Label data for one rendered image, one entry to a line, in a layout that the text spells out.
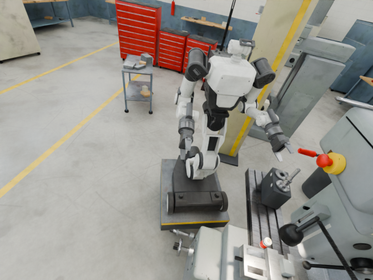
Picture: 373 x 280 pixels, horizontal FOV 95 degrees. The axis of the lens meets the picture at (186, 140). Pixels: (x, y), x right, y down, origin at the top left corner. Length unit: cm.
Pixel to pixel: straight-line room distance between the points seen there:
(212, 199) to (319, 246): 103
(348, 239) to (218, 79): 84
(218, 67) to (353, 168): 73
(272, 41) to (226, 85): 122
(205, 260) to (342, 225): 86
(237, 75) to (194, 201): 115
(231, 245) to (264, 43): 188
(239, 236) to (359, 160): 95
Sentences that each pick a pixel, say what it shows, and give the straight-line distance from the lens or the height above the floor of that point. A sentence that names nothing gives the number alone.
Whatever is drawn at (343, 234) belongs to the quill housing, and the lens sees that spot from 80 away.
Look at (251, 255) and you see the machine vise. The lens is 119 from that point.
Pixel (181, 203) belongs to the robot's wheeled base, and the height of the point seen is 59.
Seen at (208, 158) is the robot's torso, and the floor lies 109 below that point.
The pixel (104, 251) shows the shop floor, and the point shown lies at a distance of 218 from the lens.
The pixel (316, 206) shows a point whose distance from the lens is 83.
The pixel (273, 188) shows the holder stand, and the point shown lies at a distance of 134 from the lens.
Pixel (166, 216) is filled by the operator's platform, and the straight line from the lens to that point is 181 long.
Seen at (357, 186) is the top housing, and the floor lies 178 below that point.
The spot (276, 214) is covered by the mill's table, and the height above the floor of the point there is 95.
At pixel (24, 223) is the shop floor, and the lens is 258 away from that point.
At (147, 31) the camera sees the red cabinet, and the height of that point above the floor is 91.
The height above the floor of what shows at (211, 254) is 76.
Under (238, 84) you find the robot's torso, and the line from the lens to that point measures 108.
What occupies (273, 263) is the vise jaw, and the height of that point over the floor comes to 107.
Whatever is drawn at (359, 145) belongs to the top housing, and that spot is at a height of 184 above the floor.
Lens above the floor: 207
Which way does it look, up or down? 42 degrees down
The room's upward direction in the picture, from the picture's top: 12 degrees clockwise
